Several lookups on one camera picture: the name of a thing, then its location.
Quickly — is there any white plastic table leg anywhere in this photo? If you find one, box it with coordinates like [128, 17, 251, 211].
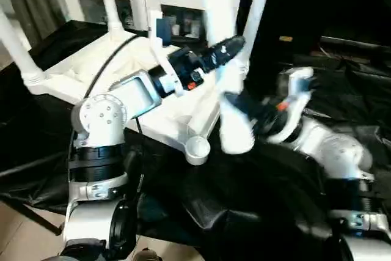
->
[239, 0, 276, 69]
[0, 10, 46, 86]
[97, 0, 126, 34]
[199, 0, 256, 155]

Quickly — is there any white plastic table top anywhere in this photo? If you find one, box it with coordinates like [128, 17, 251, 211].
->
[24, 29, 251, 165]

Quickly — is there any black plastic mat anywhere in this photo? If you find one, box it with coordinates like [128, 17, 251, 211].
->
[0, 20, 391, 261]

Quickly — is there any black cabinet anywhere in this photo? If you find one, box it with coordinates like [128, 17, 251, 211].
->
[238, 0, 391, 60]

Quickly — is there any black metal table frame leg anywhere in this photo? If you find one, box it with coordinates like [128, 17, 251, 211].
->
[6, 200, 65, 237]

